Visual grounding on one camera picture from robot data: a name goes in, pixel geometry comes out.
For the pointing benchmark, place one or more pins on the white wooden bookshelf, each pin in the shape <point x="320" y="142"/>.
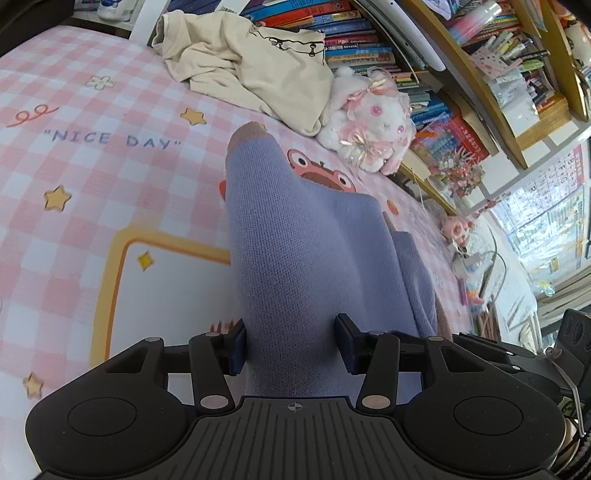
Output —
<point x="466" y="78"/>

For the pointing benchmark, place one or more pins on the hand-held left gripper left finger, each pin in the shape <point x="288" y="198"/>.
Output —
<point x="238" y="346"/>

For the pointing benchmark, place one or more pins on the sparkly bead ornament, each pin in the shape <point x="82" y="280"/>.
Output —
<point x="459" y="175"/>

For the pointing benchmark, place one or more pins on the red boxed book set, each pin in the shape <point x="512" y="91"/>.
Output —
<point x="457" y="143"/>

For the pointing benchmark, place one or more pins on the white and pink plush bunny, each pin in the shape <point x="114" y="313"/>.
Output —
<point x="374" y="115"/>

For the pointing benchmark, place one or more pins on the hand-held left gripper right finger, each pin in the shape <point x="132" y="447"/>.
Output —
<point x="346" y="346"/>

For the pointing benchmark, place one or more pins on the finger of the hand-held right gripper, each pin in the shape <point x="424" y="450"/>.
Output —
<point x="489" y="355"/>

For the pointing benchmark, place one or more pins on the small pink pig figurine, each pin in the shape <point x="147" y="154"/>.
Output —
<point x="455" y="230"/>

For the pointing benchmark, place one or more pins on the white barcode box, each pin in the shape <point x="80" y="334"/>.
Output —
<point x="231" y="7"/>

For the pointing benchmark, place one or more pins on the row of colourful books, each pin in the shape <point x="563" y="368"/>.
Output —
<point x="341" y="41"/>

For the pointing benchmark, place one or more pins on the clear stationery holders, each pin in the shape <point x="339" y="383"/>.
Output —
<point x="508" y="87"/>

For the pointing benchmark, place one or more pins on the stack of tan paper books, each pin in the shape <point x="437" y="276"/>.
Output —
<point x="549" y="115"/>

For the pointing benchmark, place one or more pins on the cream printed garment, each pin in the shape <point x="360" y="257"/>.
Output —
<point x="258" y="69"/>

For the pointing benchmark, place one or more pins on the purple and brown knit sweater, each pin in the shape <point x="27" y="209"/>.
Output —
<point x="286" y="240"/>

